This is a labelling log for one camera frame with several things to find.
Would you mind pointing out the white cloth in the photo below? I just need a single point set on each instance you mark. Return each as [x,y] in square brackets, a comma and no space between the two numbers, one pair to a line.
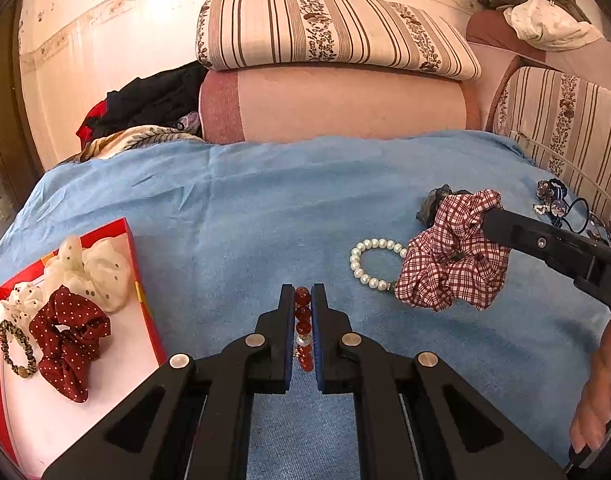
[545,25]

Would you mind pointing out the rhinestone hair accessories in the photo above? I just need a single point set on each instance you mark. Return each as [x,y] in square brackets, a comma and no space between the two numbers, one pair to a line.
[553,192]

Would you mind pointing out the dark red dotted scrunchie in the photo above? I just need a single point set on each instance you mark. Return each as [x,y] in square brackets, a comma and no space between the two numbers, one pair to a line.
[70,350]

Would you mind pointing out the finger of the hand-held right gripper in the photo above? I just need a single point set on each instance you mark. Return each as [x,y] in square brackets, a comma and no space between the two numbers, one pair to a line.
[530,240]

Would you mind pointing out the blue blanket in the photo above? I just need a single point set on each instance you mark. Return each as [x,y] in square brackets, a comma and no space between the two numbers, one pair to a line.
[260,210]

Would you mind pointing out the black clothing pile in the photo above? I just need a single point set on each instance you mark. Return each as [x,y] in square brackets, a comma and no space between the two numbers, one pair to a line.
[155,95]

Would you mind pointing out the white cherry print scrunchie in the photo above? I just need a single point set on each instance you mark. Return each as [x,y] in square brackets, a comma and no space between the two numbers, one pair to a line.
[20,302]

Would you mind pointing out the striped floral pillow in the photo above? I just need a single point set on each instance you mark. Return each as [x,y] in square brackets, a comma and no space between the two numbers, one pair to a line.
[335,30]

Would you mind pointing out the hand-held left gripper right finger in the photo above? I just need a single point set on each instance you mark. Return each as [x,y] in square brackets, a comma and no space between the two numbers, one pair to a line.
[325,345]

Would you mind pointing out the striped floral seat cushion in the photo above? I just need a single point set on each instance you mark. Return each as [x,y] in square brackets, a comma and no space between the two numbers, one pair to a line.
[560,110]

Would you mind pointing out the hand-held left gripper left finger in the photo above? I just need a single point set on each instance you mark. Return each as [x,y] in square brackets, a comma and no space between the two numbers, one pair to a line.
[280,340]

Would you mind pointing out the black organza scrunchie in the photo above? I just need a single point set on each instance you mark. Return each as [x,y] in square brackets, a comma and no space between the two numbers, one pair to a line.
[428,207]

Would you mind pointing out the cream polka dot scrunchie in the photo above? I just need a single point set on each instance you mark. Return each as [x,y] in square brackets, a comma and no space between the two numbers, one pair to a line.
[100,270]

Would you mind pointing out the pink armchair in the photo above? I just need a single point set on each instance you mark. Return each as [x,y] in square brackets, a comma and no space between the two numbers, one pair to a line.
[610,60]

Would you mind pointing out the red cardboard box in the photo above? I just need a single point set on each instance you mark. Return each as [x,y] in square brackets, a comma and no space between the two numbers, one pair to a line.
[150,325]

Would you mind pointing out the cream floral scarf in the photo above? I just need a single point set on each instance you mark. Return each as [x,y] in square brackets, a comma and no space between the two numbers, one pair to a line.
[130,137]

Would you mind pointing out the pink bolster cushion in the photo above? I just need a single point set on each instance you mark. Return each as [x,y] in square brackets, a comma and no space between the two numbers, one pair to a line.
[335,105]

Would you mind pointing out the person's right hand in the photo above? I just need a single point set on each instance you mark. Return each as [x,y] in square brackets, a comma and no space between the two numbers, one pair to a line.
[595,390]

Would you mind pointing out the red plaid scrunchie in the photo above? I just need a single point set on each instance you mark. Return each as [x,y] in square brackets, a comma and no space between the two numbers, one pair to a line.
[445,270]

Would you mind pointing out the red cloth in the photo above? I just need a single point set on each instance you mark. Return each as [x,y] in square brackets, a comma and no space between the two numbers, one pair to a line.
[87,130]

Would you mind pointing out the wooden door frame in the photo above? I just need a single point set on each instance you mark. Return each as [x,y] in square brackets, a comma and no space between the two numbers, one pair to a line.
[5,110]

